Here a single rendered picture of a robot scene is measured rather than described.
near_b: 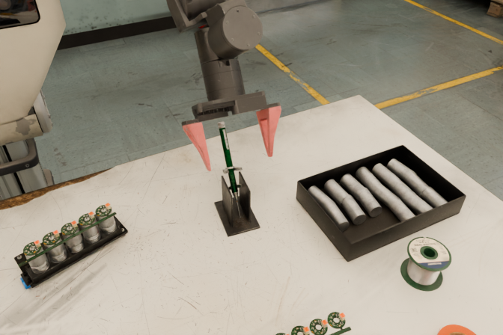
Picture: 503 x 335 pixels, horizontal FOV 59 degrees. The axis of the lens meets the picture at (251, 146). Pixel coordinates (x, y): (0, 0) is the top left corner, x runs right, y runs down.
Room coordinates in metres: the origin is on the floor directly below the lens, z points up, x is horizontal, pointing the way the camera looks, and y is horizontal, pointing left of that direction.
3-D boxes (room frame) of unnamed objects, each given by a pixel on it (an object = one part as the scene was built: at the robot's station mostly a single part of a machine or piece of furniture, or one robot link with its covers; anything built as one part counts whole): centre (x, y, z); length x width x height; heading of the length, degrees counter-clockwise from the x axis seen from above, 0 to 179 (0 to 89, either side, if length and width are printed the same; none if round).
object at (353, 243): (0.56, -0.22, 0.77); 0.24 x 0.16 x 0.04; 116
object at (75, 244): (0.45, 0.27, 0.79); 0.02 x 0.02 x 0.05
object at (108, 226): (0.49, 0.23, 0.79); 0.02 x 0.02 x 0.05
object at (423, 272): (0.42, -0.26, 0.78); 0.06 x 0.06 x 0.05
